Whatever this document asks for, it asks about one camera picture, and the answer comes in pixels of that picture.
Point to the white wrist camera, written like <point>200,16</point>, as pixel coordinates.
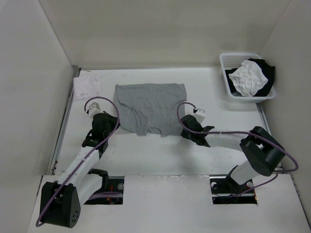
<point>199,114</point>
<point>93,109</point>

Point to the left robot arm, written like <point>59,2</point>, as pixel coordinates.
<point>61,200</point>

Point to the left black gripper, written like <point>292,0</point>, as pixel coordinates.
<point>113,120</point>

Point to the white plastic laundry basket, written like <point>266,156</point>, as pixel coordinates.
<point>233,60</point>

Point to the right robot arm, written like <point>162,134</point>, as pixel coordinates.
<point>263,153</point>

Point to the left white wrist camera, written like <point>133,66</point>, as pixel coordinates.
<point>93,109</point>

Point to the black tank top in basket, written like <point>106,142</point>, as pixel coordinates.
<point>269,72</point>

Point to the left metal table rail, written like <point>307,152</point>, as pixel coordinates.
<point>56,151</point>

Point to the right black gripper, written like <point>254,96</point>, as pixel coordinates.
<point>185,135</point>

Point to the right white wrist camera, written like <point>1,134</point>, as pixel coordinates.
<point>199,114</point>

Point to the white tank top in basket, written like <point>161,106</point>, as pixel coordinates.
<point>247,80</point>

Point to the grey tank top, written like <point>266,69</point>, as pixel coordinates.
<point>150,108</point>

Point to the folded white tank top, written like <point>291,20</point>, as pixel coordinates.
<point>85,87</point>

